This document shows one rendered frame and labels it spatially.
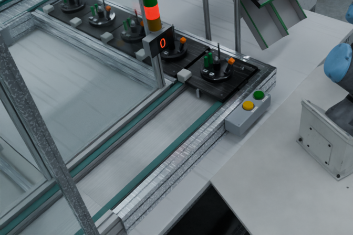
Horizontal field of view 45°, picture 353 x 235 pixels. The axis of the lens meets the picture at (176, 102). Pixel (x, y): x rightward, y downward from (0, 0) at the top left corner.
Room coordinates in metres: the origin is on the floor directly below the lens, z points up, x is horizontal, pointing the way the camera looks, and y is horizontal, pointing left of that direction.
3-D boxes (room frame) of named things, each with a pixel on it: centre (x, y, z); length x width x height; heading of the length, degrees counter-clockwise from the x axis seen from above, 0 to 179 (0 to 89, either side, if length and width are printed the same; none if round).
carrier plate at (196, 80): (1.35, -0.19, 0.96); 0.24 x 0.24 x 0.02; 41
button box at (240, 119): (1.13, -0.27, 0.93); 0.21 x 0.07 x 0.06; 131
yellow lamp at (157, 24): (1.31, 0.03, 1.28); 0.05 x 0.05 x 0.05
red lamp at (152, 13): (1.31, 0.03, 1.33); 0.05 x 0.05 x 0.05
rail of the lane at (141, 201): (1.05, -0.08, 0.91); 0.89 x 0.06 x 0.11; 131
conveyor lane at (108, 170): (1.17, 0.05, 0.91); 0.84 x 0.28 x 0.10; 131
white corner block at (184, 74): (1.36, -0.05, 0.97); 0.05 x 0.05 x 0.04; 41
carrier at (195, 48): (1.54, -0.02, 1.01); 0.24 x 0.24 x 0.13; 41
